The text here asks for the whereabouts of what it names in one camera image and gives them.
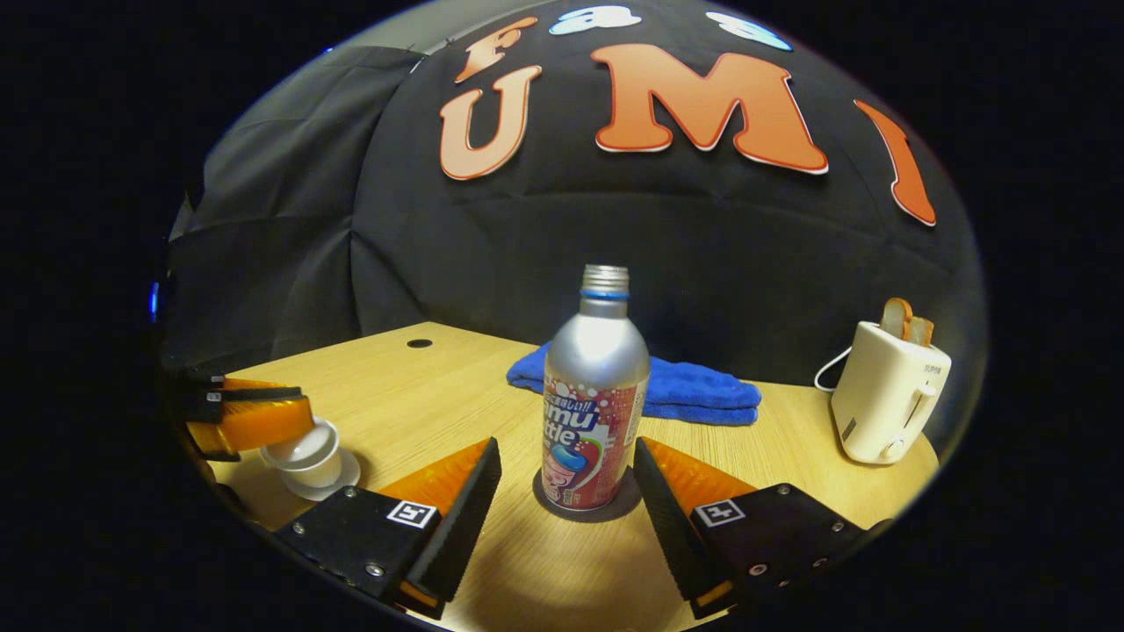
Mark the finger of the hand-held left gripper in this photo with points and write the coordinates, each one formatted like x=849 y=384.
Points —
x=263 y=426
x=255 y=393

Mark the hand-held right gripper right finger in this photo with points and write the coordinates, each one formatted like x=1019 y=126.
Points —
x=672 y=527

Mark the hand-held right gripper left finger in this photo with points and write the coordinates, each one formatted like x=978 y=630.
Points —
x=461 y=518

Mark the dark round coaster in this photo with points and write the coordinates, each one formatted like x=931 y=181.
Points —
x=628 y=505

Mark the white teacup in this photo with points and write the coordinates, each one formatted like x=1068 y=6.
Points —
x=307 y=452

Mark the silver water bottle red label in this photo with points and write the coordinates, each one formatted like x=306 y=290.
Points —
x=593 y=395

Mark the white saucer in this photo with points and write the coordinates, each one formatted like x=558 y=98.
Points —
x=347 y=478

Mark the blue towel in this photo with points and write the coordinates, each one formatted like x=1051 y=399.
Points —
x=694 y=391

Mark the white toaster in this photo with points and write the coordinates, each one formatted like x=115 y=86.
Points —
x=882 y=404

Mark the toast bread slice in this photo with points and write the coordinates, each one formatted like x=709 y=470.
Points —
x=896 y=318
x=922 y=332

